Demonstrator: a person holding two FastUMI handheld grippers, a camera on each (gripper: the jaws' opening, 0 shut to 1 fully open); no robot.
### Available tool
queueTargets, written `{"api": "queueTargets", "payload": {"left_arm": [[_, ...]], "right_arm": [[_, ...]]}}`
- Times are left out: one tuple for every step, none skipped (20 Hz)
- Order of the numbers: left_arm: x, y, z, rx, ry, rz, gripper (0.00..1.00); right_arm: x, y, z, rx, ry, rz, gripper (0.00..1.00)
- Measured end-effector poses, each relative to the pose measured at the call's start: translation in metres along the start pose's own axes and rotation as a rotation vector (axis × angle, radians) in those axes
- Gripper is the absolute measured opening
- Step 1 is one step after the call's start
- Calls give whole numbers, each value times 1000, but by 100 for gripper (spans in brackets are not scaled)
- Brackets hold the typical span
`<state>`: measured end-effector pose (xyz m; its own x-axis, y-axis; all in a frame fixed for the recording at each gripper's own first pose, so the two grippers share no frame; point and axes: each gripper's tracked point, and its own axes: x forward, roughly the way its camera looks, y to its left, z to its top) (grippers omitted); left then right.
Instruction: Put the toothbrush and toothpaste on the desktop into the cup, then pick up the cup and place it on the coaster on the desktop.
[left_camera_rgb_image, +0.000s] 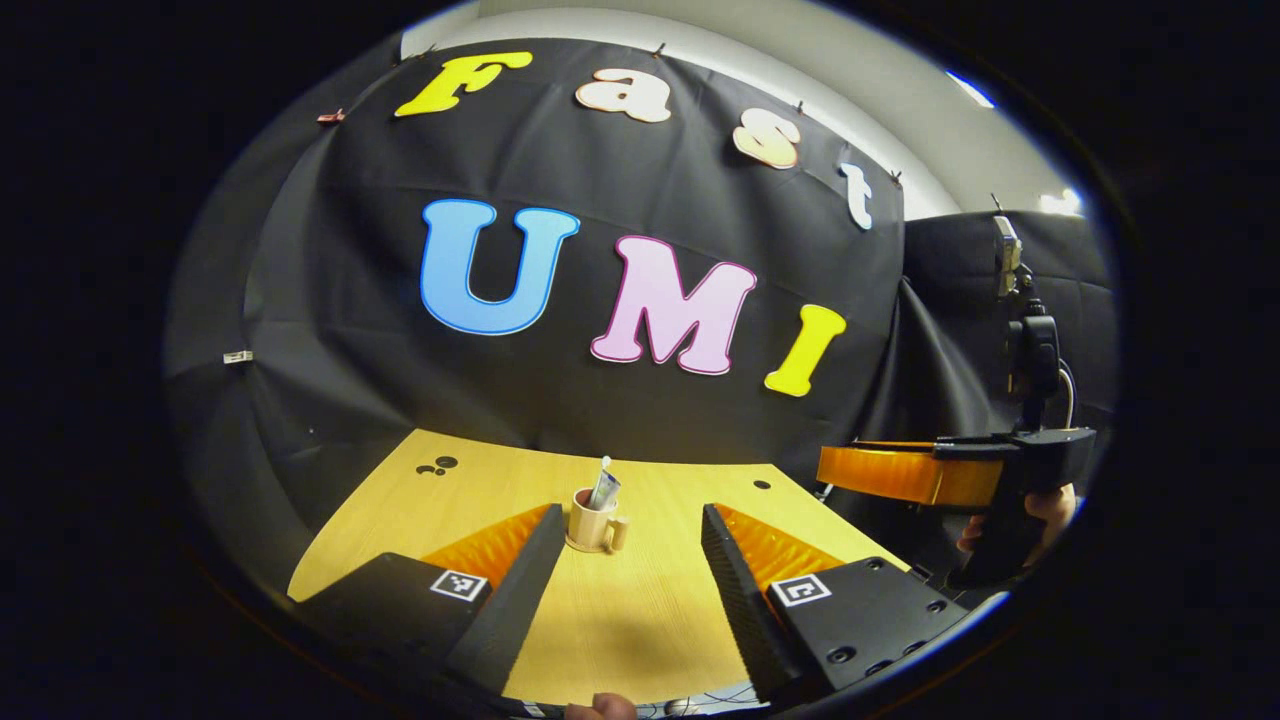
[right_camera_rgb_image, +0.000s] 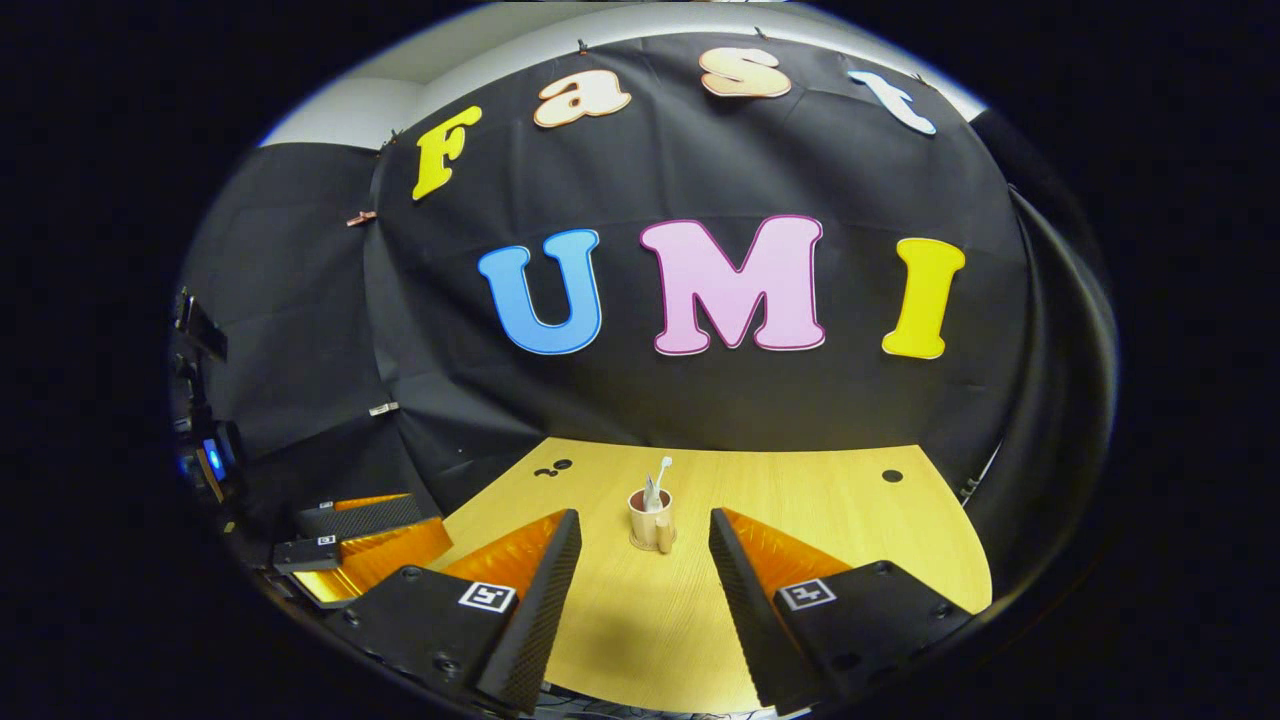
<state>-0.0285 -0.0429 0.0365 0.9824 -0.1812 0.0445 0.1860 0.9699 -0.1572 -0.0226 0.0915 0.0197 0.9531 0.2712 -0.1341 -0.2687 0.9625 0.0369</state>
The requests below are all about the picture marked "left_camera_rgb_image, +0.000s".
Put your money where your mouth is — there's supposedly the wooden desktop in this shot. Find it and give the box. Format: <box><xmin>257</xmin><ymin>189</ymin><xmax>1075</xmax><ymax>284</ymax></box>
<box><xmin>288</xmin><ymin>429</ymin><xmax>911</xmax><ymax>707</ymax></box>

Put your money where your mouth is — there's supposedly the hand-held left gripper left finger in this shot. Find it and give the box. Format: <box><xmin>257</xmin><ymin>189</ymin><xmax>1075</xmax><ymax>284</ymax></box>
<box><xmin>295</xmin><ymin>503</ymin><xmax>567</xmax><ymax>696</ymax></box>

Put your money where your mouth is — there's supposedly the beige cup with handle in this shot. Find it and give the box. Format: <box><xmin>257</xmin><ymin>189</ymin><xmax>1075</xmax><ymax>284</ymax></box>
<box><xmin>566</xmin><ymin>487</ymin><xmax>630</xmax><ymax>554</ymax></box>

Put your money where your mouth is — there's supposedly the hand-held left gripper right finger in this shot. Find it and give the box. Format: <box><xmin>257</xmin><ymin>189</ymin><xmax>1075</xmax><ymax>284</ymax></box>
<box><xmin>700</xmin><ymin>502</ymin><xmax>971</xmax><ymax>703</ymax></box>

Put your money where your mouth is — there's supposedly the black backdrop cloth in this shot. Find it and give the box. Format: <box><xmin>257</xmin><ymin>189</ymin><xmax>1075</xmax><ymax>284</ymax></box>
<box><xmin>165</xmin><ymin>38</ymin><xmax>1119</xmax><ymax>601</ymax></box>

